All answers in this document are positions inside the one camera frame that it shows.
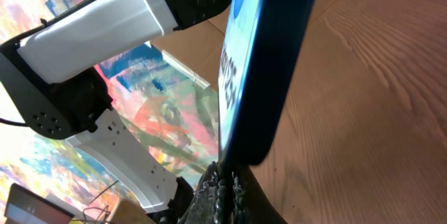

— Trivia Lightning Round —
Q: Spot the dark monitor screen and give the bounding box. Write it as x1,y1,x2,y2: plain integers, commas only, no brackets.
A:
4,183,75,224

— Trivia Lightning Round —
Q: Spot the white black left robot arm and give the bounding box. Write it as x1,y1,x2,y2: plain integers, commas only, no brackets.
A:
1,0,231,216

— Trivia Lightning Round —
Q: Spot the blue Galaxy smartphone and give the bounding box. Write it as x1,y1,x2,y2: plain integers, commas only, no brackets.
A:
218,0,314,166

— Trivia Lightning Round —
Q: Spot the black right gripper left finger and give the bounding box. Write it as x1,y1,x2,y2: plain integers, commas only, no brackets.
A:
177,161,227,224

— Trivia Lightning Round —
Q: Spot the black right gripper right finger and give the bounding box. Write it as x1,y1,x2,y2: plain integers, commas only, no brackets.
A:
233,165,287,224

